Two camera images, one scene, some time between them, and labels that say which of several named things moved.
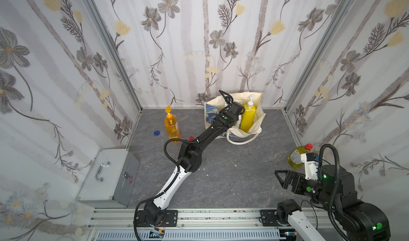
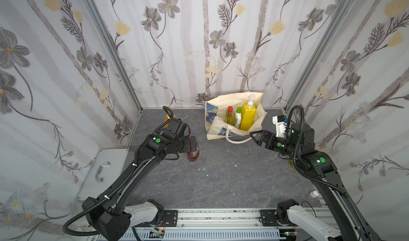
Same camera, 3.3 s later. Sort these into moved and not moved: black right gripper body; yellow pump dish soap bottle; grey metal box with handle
Moved: black right gripper body
Not moved: grey metal box with handle; yellow pump dish soap bottle
